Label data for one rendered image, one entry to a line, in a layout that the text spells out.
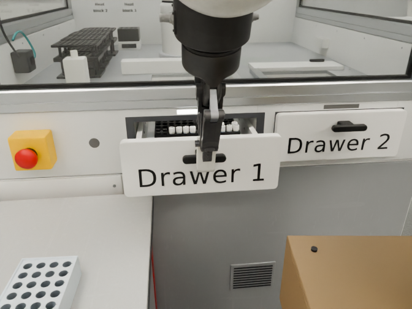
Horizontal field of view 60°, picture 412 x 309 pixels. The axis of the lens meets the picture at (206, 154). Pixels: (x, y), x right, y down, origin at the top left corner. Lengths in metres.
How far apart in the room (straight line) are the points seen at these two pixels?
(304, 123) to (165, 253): 0.46
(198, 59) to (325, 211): 0.61
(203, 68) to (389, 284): 0.33
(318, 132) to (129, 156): 0.41
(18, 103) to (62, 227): 0.26
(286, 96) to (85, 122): 0.42
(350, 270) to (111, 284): 0.34
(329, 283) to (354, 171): 0.51
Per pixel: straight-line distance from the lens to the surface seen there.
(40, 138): 0.75
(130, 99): 0.74
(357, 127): 0.80
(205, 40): 0.41
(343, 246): 0.50
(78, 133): 0.78
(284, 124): 0.77
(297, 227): 0.95
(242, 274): 1.00
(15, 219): 0.80
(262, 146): 0.65
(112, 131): 0.76
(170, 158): 0.64
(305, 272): 0.45
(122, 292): 0.58
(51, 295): 0.56
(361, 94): 0.84
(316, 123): 0.80
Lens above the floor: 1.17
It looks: 25 degrees down
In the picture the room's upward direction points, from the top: straight up
